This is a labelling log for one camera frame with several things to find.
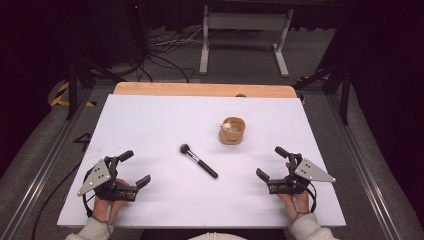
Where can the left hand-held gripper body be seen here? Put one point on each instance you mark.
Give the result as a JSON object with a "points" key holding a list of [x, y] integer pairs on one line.
{"points": [[100, 178]]}

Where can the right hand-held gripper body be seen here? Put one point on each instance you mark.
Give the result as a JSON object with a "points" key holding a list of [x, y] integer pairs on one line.
{"points": [[300, 178]]}

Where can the person's right hand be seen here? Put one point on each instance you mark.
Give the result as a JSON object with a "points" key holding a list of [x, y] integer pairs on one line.
{"points": [[296, 205]]}

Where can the person's left hand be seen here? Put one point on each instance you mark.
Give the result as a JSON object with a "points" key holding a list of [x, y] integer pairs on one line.
{"points": [[106, 208]]}

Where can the white board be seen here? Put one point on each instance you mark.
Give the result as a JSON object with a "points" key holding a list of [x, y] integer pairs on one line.
{"points": [[186, 206]]}

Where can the round wooden cup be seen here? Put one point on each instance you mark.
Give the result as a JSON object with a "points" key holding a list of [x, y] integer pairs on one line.
{"points": [[231, 133]]}

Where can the black makeup brush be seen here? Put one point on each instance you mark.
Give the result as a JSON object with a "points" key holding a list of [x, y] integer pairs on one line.
{"points": [[200, 162]]}

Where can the person's torso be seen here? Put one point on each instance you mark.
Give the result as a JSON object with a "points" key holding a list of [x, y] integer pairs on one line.
{"points": [[216, 236]]}

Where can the black tripod stand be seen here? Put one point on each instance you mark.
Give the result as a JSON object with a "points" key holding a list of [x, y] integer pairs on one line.
{"points": [[72, 86], [345, 93]]}

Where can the yellow black floor tape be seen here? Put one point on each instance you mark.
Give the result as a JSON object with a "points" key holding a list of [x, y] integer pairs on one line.
{"points": [[59, 100]]}

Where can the wooden table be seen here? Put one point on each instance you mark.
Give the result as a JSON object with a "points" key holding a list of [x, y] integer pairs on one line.
{"points": [[200, 90]]}

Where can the dark equipment with red light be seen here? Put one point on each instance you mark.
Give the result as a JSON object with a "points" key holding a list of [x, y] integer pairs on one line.
{"points": [[136, 26]]}

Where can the white metal stand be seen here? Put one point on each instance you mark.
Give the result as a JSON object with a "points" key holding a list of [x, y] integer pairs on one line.
{"points": [[245, 21]]}

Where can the aluminium floor rail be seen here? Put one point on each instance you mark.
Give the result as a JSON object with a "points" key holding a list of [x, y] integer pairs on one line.
{"points": [[40, 173], [363, 173]]}

